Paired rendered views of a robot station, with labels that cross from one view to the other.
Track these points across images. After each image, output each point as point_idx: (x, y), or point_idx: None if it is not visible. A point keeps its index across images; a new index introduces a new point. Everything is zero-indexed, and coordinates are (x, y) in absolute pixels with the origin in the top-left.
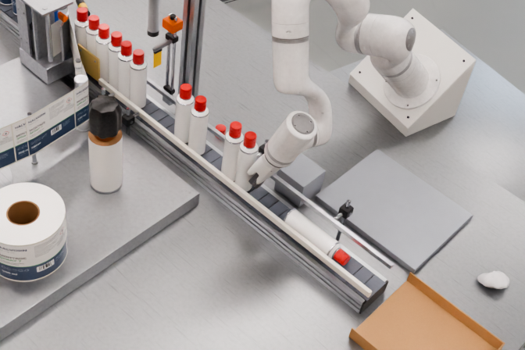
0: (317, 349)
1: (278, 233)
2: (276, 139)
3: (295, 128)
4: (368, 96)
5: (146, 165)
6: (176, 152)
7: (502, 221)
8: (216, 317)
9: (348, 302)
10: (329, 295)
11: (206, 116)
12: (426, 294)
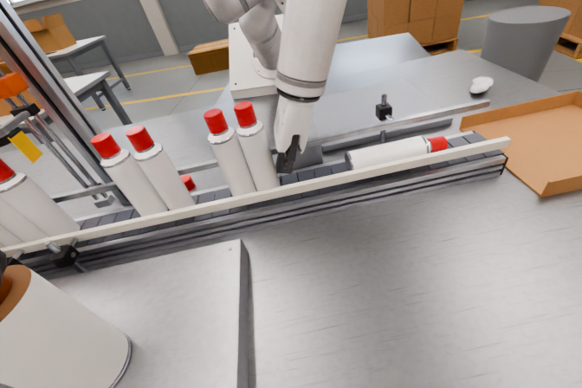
0: (568, 238)
1: (358, 187)
2: (301, 37)
3: None
4: (255, 92)
5: (142, 278)
6: (165, 230)
7: (413, 73)
8: (473, 351)
9: (484, 175)
10: (462, 189)
11: (162, 148)
12: (485, 121)
